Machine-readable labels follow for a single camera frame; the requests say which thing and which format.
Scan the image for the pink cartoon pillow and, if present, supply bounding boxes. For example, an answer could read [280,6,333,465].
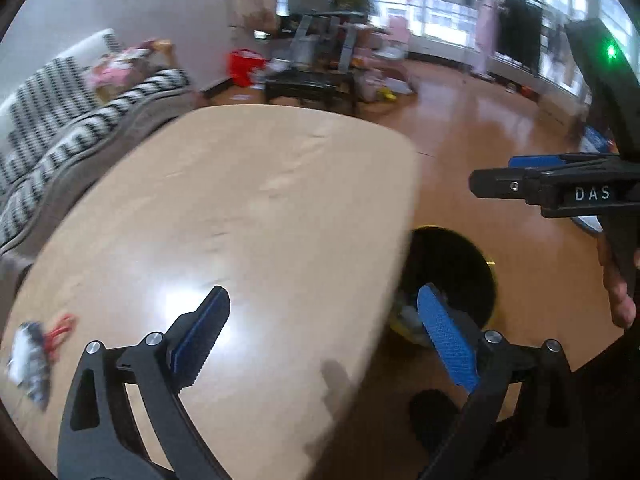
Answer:
[85,48,151,92]

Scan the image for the black white striped sofa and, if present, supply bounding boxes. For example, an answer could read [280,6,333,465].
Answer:
[0,27,194,252]

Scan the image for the person's right hand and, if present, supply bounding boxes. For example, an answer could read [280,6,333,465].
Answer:
[597,233,638,330]

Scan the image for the hanging pink clothes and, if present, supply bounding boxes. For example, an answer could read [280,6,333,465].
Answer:
[472,0,499,80]

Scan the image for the red shopping basket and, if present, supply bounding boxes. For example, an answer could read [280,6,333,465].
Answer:
[227,49,267,88]

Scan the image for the silver blue foil wrapper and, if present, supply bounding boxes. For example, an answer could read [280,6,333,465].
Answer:
[8,322,51,411]

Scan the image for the small red packet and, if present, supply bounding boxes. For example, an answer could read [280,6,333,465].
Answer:
[44,313,78,363]

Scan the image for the hanging black clothes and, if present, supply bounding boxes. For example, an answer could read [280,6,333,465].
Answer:
[496,0,542,76]

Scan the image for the black yellow trash bin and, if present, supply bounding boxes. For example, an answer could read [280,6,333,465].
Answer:
[388,226,497,349]

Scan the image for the yellow toy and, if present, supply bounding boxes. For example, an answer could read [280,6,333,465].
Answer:
[376,87,397,103]

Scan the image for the black wooden chair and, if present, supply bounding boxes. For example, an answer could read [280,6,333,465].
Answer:
[264,11,364,116]

